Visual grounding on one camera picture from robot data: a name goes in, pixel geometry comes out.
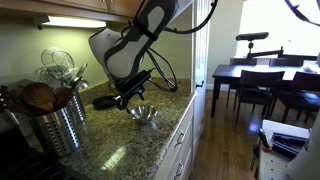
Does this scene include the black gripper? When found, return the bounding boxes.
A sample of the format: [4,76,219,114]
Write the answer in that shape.
[114,83,147,112]

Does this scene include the black cast iron skillet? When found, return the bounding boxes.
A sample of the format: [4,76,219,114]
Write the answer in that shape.
[91,95,118,110]

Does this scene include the steel ladle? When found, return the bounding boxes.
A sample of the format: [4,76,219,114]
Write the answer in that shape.
[71,63,90,92]

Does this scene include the slim perforated steel utensil holder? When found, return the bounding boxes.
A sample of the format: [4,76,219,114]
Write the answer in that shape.
[66,89,87,126]

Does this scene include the small wooden spoon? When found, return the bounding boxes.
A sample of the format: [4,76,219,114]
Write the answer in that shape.
[54,85,73,111]

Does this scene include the white tall cabinet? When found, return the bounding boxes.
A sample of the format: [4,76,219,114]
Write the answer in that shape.
[190,0,213,158]

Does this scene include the wooden lower drawer cabinet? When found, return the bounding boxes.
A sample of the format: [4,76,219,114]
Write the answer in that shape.
[153,94,198,180]

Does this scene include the large perforated steel utensil holder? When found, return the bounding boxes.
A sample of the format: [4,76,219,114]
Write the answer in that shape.
[29,105,82,158]

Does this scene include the large wooden spoon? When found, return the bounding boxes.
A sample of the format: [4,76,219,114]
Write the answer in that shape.
[21,82,56,114]

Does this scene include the under-cabinet strip light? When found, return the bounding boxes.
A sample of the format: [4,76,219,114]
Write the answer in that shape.
[33,14,108,30]

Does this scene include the dark dining table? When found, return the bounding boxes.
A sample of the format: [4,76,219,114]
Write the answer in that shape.
[211,63,320,118]

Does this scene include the wooden upper cabinets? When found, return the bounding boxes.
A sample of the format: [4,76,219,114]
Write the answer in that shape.
[0,0,143,24]

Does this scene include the dark wooden dining chair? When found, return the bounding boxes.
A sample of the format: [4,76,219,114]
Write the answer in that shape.
[269,71,320,124]
[226,57,258,108]
[269,57,305,67]
[234,69,286,125]

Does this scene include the stainless steel gas stove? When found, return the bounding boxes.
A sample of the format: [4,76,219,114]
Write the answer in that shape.
[0,126,88,180]

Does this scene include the black red bar clamp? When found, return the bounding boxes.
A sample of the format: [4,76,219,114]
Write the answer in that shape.
[253,128,272,180]

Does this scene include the white perforated work table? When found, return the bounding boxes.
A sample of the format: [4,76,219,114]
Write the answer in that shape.
[258,119,313,180]

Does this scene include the dark blue tool case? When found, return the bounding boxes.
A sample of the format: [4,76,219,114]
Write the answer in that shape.
[270,132,309,158]

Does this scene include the bright window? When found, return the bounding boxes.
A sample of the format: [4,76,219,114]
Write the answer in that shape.
[235,0,320,58]

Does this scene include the steel drawer handle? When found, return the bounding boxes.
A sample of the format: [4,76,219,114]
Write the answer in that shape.
[173,130,186,148]
[173,161,185,180]

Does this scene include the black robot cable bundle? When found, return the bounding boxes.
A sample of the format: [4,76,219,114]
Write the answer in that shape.
[146,0,320,94]

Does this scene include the steel wire whisk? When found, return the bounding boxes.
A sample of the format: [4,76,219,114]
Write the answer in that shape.
[34,66,59,88]

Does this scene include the black stereo camera bar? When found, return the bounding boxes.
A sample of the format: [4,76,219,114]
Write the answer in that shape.
[235,31,270,42]

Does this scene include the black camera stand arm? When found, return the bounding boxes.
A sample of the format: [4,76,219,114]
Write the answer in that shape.
[245,40,318,62]

